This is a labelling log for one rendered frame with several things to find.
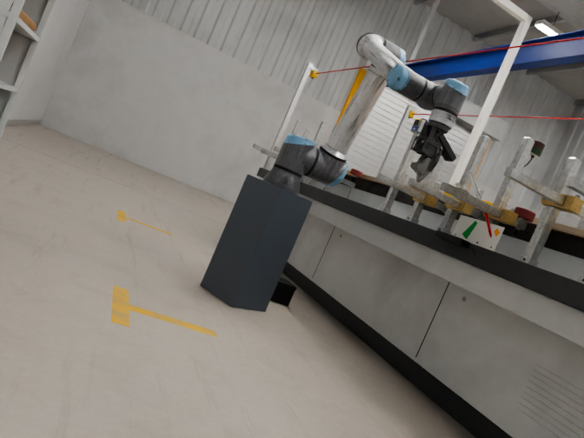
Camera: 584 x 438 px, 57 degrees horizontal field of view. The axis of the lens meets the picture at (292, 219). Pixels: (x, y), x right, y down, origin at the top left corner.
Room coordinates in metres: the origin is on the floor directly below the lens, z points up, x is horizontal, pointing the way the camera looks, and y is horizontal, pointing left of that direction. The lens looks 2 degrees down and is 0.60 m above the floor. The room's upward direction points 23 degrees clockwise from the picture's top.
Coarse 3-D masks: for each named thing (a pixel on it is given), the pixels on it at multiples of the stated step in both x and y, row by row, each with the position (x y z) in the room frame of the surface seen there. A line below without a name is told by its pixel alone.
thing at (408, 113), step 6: (408, 108) 5.15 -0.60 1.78; (408, 114) 5.16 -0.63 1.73; (402, 120) 5.16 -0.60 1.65; (402, 126) 5.16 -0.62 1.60; (396, 132) 5.17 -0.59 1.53; (396, 138) 5.16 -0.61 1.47; (390, 144) 5.18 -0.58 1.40; (390, 150) 5.16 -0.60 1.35; (390, 156) 5.17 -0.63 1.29; (384, 162) 5.16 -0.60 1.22; (384, 168) 5.16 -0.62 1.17; (378, 174) 5.17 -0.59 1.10
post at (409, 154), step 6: (414, 138) 2.84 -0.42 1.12; (408, 144) 2.86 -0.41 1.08; (414, 144) 2.84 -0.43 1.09; (408, 150) 2.84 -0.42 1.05; (408, 156) 2.84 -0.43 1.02; (402, 162) 2.85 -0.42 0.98; (408, 162) 2.84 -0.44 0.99; (402, 168) 2.83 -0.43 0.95; (396, 174) 2.86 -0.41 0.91; (402, 174) 2.84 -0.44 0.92; (396, 180) 2.83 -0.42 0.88; (402, 180) 2.85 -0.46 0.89; (390, 186) 2.86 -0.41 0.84; (390, 192) 2.84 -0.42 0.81; (396, 192) 2.84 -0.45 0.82; (390, 198) 2.84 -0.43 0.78; (384, 204) 2.85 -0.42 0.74; (390, 204) 2.84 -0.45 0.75; (384, 210) 2.83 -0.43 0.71; (390, 210) 2.84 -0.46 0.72
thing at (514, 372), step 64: (384, 192) 3.30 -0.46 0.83; (320, 256) 3.70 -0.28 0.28; (384, 256) 3.05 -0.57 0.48; (512, 256) 2.26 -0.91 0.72; (576, 256) 2.00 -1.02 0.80; (384, 320) 2.83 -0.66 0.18; (448, 320) 2.43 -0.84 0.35; (512, 320) 2.14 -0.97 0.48; (448, 384) 2.29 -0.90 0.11; (512, 384) 2.02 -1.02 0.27; (576, 384) 1.81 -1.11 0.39
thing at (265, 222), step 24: (240, 192) 2.64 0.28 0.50; (264, 192) 2.54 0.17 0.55; (288, 192) 2.52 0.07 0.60; (240, 216) 2.59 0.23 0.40; (264, 216) 2.50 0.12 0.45; (288, 216) 2.57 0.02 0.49; (240, 240) 2.55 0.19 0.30; (264, 240) 2.50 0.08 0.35; (288, 240) 2.62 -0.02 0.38; (216, 264) 2.61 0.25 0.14; (240, 264) 2.51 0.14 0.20; (264, 264) 2.56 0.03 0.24; (216, 288) 2.57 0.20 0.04; (240, 288) 2.48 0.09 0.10; (264, 288) 2.61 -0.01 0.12
